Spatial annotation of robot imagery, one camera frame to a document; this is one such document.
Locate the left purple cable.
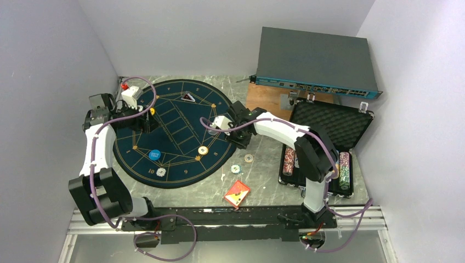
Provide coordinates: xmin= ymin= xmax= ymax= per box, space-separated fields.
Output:
xmin=89 ymin=76 xmax=197 ymax=263

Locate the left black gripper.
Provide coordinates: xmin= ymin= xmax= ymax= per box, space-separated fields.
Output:
xmin=115 ymin=100 xmax=161 ymax=134

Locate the light blue 10 chip stack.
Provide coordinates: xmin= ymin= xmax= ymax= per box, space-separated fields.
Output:
xmin=230 ymin=164 xmax=242 ymax=174

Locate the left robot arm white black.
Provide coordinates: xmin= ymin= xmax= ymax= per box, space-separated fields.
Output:
xmin=68 ymin=93 xmax=159 ymax=230

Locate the blue round blind button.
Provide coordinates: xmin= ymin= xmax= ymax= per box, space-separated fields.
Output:
xmin=148 ymin=150 xmax=161 ymax=161

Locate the red playing card box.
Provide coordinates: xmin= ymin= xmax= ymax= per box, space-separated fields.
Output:
xmin=224 ymin=180 xmax=251 ymax=210

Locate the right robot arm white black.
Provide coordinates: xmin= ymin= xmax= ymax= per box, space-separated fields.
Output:
xmin=211 ymin=101 xmax=337 ymax=227

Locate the triangular red black marker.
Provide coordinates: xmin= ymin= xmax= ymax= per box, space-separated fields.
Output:
xmin=181 ymin=92 xmax=196 ymax=102

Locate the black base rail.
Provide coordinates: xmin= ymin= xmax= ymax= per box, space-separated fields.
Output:
xmin=122 ymin=205 xmax=337 ymax=244

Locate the aluminium frame rail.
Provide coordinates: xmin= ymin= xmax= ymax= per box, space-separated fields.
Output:
xmin=58 ymin=76 xmax=130 ymax=263

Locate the green chip roll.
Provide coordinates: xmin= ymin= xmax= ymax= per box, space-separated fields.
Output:
xmin=339 ymin=152 xmax=350 ymax=190

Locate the black poker chip case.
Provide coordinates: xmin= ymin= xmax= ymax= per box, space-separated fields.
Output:
xmin=278 ymin=101 xmax=375 ymax=198

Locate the grey network switch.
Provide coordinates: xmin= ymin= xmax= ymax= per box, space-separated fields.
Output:
xmin=250 ymin=27 xmax=382 ymax=99

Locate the white chip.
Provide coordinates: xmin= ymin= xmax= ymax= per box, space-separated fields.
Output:
xmin=156 ymin=168 xmax=167 ymax=177

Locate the red chip roll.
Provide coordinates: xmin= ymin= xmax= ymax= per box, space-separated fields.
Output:
xmin=282 ymin=147 xmax=295 ymax=176

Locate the wooden board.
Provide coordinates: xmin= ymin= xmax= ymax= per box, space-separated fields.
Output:
xmin=244 ymin=83 xmax=335 ymax=122

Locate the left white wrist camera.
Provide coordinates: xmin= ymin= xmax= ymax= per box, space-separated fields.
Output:
xmin=121 ymin=84 xmax=143 ymax=110

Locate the yellow 50 chip stack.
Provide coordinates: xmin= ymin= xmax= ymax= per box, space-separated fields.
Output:
xmin=244 ymin=154 xmax=254 ymax=163

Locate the round dark blue poker mat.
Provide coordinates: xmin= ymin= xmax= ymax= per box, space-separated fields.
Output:
xmin=113 ymin=79 xmax=236 ymax=188

